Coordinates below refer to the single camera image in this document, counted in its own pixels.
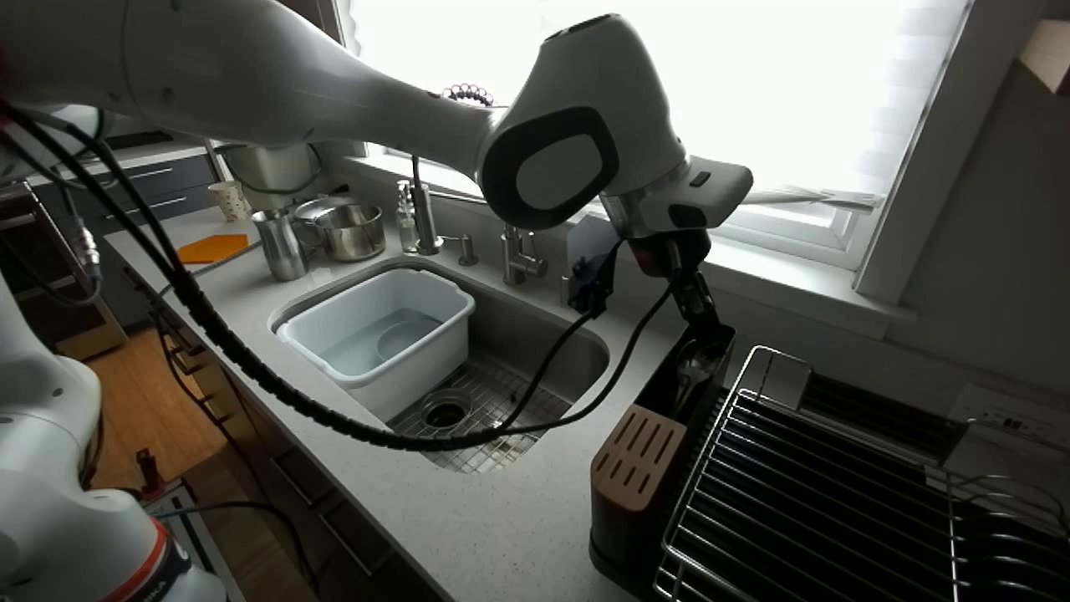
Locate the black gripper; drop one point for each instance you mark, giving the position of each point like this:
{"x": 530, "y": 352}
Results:
{"x": 672, "y": 259}

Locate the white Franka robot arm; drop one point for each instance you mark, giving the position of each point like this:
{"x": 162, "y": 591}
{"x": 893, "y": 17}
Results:
{"x": 280, "y": 79}

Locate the wooden knife holder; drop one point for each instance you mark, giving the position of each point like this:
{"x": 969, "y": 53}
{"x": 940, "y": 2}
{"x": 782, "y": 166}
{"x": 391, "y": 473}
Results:
{"x": 635, "y": 455}

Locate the stainless steel sink basin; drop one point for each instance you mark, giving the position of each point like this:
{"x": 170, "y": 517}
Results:
{"x": 524, "y": 335}

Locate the black utensil caddy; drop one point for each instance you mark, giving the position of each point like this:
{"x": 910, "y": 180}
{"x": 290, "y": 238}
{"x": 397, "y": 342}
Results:
{"x": 653, "y": 538}

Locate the chrome spring neck faucet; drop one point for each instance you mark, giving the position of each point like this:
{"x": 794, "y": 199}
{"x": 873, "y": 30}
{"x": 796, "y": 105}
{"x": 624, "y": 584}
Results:
{"x": 421, "y": 218}

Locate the white plastic wash tub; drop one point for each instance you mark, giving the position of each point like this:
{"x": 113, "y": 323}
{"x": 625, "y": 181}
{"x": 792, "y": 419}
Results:
{"x": 380, "y": 335}

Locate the stainless steel pot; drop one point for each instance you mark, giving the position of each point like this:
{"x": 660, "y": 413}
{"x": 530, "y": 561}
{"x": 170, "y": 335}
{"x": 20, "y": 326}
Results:
{"x": 357, "y": 236}

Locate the stainless steel canister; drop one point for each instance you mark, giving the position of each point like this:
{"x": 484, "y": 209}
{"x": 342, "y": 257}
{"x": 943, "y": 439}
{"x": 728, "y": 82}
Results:
{"x": 280, "y": 246}

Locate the orange flat sponge cloth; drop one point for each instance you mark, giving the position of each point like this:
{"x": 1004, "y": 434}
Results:
{"x": 211, "y": 250}

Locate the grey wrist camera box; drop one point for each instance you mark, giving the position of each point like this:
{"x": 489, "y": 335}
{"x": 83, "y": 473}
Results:
{"x": 715, "y": 193}

